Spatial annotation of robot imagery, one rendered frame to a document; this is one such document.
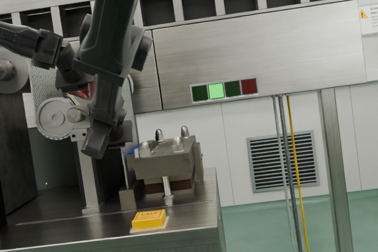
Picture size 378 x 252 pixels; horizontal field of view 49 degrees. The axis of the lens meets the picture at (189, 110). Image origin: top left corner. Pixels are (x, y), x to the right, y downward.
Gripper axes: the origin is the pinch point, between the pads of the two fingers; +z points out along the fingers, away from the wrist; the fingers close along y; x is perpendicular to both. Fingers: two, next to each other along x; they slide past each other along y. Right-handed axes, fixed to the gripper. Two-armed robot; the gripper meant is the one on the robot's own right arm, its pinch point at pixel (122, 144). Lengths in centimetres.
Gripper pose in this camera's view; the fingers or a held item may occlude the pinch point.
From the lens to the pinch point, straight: 124.8
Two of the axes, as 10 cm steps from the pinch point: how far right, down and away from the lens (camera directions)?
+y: 9.9, -1.3, -0.7
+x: -0.9, -8.9, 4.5
